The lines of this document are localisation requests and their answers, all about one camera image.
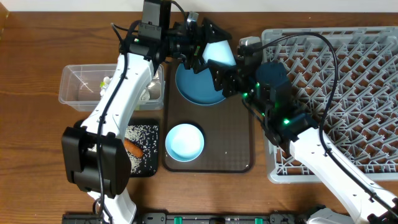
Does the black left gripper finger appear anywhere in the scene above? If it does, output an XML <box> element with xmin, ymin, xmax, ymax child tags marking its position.
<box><xmin>192</xmin><ymin>56</ymin><xmax>209</xmax><ymax>74</ymax></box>
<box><xmin>201</xmin><ymin>17</ymin><xmax>232</xmax><ymax>43</ymax></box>

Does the light blue cup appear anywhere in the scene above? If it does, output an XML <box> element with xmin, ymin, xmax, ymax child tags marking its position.
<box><xmin>202</xmin><ymin>40</ymin><xmax>236</xmax><ymax>67</ymax></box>

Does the dark blue plate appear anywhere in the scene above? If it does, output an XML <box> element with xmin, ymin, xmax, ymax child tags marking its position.
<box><xmin>175</xmin><ymin>63</ymin><xmax>226</xmax><ymax>106</ymax></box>

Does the light blue bowl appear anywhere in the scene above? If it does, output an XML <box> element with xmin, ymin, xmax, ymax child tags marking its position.
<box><xmin>165</xmin><ymin>123</ymin><xmax>205</xmax><ymax>162</ymax></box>

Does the orange carrot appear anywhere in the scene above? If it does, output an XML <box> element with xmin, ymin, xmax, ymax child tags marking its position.
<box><xmin>124</xmin><ymin>139</ymin><xmax>144</xmax><ymax>158</ymax></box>

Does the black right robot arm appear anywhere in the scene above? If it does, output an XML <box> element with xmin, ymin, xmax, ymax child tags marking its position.
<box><xmin>203</xmin><ymin>46</ymin><xmax>397</xmax><ymax>223</ymax></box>

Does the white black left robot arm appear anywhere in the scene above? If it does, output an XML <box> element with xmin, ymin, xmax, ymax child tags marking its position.
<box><xmin>62</xmin><ymin>19</ymin><xmax>231</xmax><ymax>223</ymax></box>

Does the grey dishwasher rack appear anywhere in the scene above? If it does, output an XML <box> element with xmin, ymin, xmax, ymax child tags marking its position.
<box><xmin>261</xmin><ymin>27</ymin><xmax>397</xmax><ymax>181</ymax></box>

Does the clear plastic waste bin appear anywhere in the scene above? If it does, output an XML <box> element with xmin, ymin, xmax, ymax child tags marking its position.
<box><xmin>58</xmin><ymin>64</ymin><xmax>165</xmax><ymax>111</ymax></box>

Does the dark brown serving tray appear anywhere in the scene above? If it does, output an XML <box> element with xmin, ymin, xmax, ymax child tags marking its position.
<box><xmin>162</xmin><ymin>61</ymin><xmax>255</xmax><ymax>173</ymax></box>

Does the black tray with rice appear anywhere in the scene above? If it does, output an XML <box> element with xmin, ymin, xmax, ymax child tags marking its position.
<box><xmin>73</xmin><ymin>118</ymin><xmax>160</xmax><ymax>179</ymax></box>

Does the pile of white rice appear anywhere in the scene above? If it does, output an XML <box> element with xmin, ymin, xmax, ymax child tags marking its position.
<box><xmin>125</xmin><ymin>124</ymin><xmax>159</xmax><ymax>177</ymax></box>

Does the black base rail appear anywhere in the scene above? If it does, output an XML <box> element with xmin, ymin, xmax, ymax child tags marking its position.
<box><xmin>61</xmin><ymin>205</ymin><xmax>358</xmax><ymax>224</ymax></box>

